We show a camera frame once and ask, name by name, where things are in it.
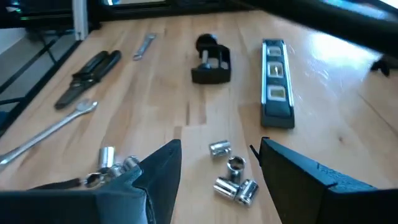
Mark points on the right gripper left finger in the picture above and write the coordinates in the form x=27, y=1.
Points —
x=161, y=174

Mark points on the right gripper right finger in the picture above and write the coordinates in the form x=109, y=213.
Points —
x=295, y=186

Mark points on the small black screwdriver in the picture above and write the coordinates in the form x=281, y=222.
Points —
x=59, y=184

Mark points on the large silver combination wrench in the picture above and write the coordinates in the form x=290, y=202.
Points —
x=46, y=132

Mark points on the black torpedo level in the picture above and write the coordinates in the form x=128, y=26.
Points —
x=277, y=115

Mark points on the small silver combination wrench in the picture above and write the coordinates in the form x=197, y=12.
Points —
x=143, y=47

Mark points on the white vertical post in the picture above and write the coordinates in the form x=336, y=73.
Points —
x=80, y=18

